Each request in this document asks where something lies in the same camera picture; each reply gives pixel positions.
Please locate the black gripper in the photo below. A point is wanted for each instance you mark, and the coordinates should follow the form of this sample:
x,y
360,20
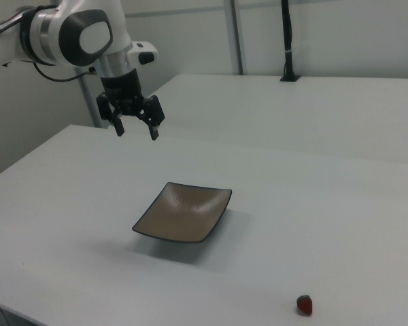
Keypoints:
x,y
122,90

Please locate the small dark round object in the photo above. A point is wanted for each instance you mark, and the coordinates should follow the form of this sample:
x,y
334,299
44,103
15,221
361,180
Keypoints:
x,y
305,305

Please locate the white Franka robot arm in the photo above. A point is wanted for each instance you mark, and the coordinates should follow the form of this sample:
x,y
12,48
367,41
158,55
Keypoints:
x,y
51,30

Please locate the square brown ceramic plate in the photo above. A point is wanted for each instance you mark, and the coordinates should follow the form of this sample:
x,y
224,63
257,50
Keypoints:
x,y
182,214

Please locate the short grey metal frame post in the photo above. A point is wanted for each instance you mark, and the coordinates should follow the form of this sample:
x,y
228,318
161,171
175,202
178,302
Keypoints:
x,y
88,98

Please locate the grey horizontal frame rail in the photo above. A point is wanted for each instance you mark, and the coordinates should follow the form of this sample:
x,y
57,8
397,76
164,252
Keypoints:
x,y
177,11

